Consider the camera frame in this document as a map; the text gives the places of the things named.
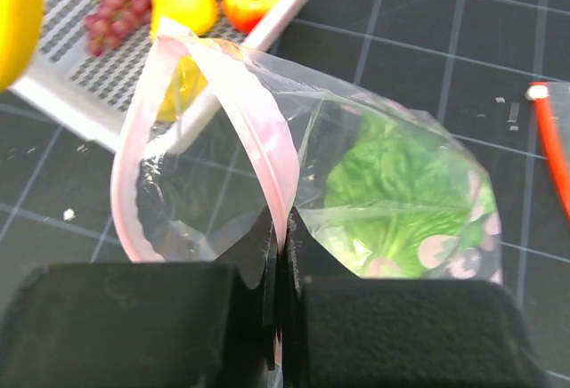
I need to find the yellow banana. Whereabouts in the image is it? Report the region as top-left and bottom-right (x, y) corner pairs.
(1, 0), (44, 90)

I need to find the red grape bunch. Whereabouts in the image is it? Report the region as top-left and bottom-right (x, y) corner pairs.
(84, 0), (151, 57)

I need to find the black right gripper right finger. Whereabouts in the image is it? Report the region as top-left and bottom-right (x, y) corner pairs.
(279, 211), (548, 387)

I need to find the green lettuce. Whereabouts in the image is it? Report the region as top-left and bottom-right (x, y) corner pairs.
(320, 117), (502, 283)

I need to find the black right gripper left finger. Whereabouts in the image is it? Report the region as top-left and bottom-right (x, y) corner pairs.
(1, 210), (277, 387)

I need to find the pink dotted zip bag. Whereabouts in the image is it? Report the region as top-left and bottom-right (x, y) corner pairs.
(110, 16), (503, 285)

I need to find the white perforated plastic basket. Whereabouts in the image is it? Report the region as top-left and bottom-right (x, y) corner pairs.
(9, 0), (307, 152)

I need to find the orange zipper clear bag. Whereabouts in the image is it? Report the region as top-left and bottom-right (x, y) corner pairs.
(525, 81), (569, 219)

